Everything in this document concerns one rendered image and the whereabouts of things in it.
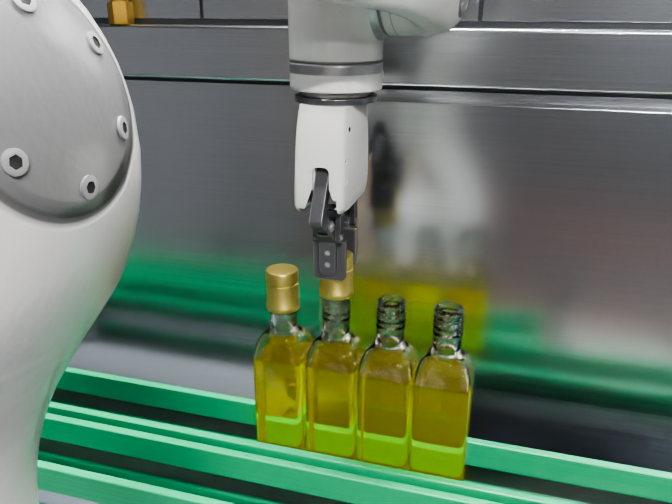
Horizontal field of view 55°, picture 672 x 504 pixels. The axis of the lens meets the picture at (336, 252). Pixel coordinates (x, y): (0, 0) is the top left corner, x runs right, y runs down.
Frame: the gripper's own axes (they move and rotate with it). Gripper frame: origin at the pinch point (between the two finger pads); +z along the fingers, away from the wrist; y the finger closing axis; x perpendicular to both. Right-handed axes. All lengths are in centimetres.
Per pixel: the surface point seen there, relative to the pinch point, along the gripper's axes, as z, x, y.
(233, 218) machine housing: 2.9, -18.1, -15.2
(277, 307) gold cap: 6.1, -5.8, 1.7
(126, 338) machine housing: 23.3, -36.7, -15.5
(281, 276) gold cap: 2.6, -5.3, 1.6
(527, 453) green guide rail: 22.3, 20.7, -2.9
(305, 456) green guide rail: 22.2, -2.2, 4.1
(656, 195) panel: -5.0, 30.5, -11.6
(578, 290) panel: 6.3, 24.4, -11.7
